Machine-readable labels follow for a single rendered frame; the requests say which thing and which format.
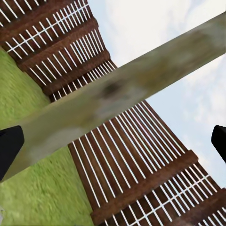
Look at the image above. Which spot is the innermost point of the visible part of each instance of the tree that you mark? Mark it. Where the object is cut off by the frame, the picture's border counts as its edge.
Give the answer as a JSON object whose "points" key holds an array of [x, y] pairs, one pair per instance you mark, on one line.
{"points": [[80, 112]]}

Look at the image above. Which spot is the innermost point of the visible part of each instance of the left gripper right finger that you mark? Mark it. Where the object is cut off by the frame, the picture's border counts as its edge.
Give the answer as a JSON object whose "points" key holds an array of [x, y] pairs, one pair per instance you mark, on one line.
{"points": [[218, 139]]}

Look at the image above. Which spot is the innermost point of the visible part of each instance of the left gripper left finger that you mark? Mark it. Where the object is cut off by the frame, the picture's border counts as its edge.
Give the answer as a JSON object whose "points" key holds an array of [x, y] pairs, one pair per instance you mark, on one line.
{"points": [[11, 141]]}

